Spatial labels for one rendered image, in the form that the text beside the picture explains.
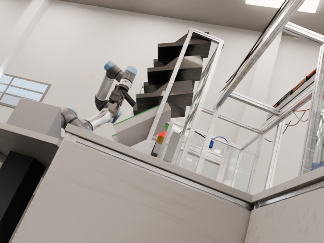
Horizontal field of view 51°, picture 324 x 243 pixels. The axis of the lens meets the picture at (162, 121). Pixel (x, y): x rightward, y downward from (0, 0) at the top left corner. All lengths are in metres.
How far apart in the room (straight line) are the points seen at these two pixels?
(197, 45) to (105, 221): 1.04
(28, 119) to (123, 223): 1.10
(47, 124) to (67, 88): 5.04
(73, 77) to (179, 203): 6.08
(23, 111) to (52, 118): 0.20
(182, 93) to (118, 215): 0.71
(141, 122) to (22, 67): 6.41
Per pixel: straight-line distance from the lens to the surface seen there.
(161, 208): 1.21
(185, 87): 1.65
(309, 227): 0.92
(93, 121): 2.31
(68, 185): 1.21
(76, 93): 6.89
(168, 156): 3.09
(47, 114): 2.06
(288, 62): 6.85
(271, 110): 3.07
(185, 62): 1.73
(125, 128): 1.55
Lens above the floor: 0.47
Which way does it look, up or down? 24 degrees up
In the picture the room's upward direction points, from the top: 21 degrees clockwise
